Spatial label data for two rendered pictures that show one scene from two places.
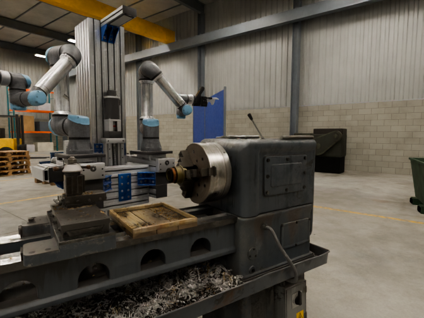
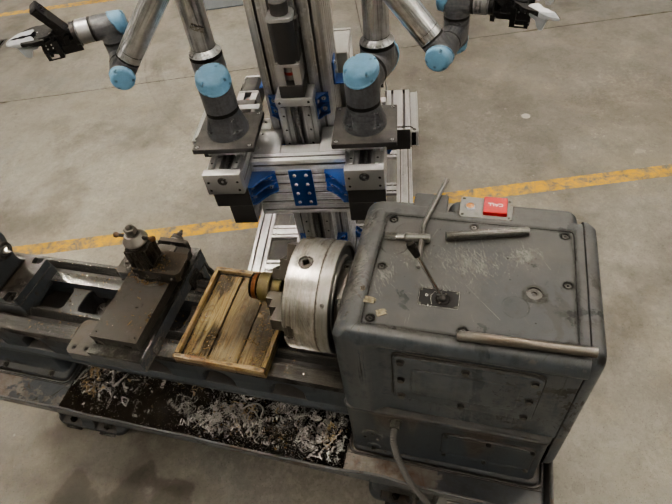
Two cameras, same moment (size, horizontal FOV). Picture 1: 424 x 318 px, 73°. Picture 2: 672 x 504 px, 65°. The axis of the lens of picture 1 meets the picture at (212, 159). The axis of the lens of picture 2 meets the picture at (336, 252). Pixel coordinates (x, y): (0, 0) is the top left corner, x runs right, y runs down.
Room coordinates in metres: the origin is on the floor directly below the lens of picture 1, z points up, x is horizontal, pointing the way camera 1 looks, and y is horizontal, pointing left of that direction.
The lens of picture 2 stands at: (1.03, -0.74, 2.26)
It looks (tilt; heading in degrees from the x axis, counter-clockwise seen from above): 48 degrees down; 55
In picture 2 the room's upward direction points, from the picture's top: 9 degrees counter-clockwise
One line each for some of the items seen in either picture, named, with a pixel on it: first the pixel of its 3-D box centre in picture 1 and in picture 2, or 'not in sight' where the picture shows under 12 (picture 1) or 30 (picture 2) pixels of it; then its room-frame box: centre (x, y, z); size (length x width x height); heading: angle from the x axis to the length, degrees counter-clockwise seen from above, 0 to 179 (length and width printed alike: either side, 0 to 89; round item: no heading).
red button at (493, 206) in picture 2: not in sight; (495, 207); (1.93, -0.19, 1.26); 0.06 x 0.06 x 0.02; 34
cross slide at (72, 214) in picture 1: (76, 214); (146, 289); (1.16, 0.57, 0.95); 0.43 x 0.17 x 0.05; 34
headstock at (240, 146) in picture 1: (256, 170); (464, 312); (1.73, -0.27, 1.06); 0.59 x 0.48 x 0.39; 124
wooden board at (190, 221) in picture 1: (151, 217); (239, 318); (1.33, 0.29, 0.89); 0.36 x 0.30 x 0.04; 34
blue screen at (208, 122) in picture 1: (205, 137); not in sight; (8.45, 0.20, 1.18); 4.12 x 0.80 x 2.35; 14
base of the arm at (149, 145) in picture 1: (151, 143); (364, 111); (2.06, 0.44, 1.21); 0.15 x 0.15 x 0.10
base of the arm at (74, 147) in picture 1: (79, 145); (225, 118); (1.71, 0.80, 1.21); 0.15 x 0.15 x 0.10
